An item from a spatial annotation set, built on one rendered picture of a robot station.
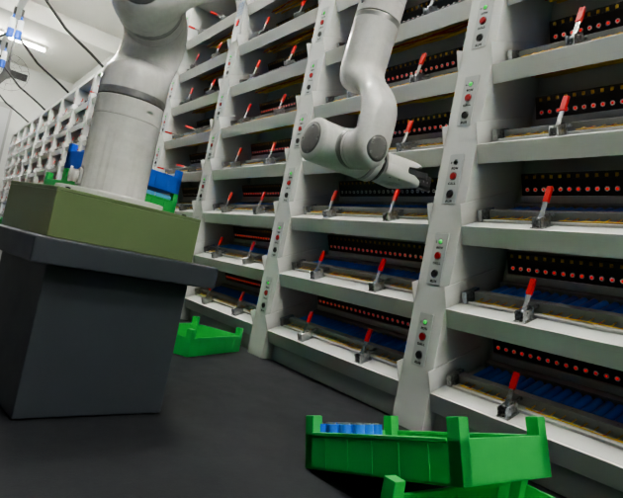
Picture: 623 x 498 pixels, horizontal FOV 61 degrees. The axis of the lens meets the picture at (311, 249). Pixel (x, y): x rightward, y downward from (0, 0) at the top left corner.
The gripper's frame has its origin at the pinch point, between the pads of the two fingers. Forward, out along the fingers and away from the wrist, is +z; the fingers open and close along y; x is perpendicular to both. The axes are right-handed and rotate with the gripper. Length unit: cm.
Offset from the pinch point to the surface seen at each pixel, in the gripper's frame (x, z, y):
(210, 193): 2, 12, -136
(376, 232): -10.2, 11.9, -24.4
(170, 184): -5, -24, -89
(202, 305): -46, 10, -117
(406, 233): -9.8, 11.8, -13.0
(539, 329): -26.6, 11.1, 26.9
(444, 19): 48, 12, -15
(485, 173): 6.5, 15.9, 4.0
